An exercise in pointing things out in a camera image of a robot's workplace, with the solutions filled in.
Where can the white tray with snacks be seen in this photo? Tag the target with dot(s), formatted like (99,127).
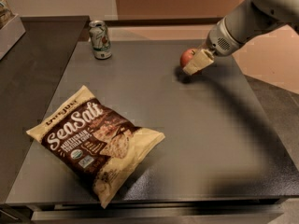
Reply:
(11,28)

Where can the brown sea salt chip bag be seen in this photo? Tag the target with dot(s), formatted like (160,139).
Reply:
(97,143)

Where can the red apple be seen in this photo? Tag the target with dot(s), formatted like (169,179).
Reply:
(186,57)

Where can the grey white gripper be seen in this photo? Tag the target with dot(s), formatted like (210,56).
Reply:
(219,39)

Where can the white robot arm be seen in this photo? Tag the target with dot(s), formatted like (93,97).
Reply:
(248,20)

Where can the green white soda can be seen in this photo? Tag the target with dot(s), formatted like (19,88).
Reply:
(100,40)

